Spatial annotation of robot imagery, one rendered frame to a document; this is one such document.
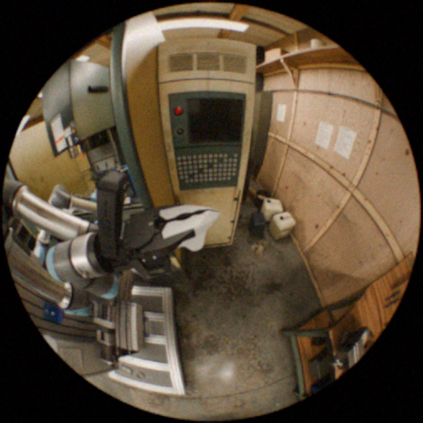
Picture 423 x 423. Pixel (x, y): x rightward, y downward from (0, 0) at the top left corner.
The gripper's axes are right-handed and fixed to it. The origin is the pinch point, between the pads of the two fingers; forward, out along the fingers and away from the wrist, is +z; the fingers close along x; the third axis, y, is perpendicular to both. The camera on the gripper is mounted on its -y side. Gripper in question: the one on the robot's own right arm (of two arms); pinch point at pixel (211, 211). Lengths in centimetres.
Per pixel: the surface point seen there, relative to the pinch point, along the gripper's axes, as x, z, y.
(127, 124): -29.1, -14.3, -17.2
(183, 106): -64, 11, -26
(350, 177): -6, 148, 12
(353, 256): 42, 134, 73
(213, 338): 21, -14, 150
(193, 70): -64, 18, -50
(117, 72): -26.7, -15.4, -35.5
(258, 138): -183, 171, 9
